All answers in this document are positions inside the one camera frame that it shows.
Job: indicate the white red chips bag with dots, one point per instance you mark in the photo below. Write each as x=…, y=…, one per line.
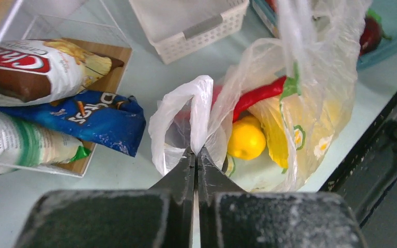
x=41, y=71

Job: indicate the green white chips bag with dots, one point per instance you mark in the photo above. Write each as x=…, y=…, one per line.
x=27, y=144

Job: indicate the yellow toy lemon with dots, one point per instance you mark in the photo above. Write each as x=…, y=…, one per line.
x=247, y=140

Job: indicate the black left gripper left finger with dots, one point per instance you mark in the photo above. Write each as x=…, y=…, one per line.
x=161, y=216

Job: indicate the translucent plastic grocery bag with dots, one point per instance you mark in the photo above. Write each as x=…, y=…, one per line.
x=317, y=67

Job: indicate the teal plastic tub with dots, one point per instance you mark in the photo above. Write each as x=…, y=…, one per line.
x=384, y=11

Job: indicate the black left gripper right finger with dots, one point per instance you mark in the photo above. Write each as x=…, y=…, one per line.
x=232, y=217

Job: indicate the white plastic basket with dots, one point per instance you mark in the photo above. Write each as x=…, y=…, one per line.
x=178, y=28

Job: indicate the white wire wooden shelf rack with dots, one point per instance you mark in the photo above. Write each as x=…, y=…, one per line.
x=90, y=25

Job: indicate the yellow toy cabbage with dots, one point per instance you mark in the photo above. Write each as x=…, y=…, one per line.
x=294, y=131

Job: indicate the blue snack bag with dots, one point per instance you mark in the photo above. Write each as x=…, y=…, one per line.
x=104, y=118

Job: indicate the red toy pepper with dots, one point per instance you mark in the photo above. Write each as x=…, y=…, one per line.
x=254, y=96

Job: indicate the dark red toy apple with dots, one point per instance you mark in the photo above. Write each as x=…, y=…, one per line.
x=371, y=36

